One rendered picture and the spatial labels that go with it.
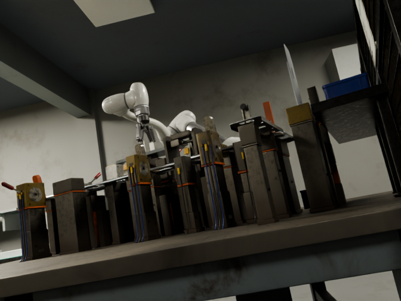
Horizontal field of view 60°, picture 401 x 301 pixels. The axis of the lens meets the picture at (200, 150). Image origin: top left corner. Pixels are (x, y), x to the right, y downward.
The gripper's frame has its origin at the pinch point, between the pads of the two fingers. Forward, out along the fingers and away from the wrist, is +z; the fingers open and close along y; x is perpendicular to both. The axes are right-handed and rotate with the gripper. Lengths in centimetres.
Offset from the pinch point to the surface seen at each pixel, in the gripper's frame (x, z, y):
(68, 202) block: -6, 28, 55
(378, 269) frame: 116, 60, 82
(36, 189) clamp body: -29, 17, 55
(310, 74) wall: 48, -113, -311
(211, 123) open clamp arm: 68, 11, 47
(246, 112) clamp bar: 70, 2, 13
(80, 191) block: -3, 23, 50
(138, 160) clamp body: 35, 18, 52
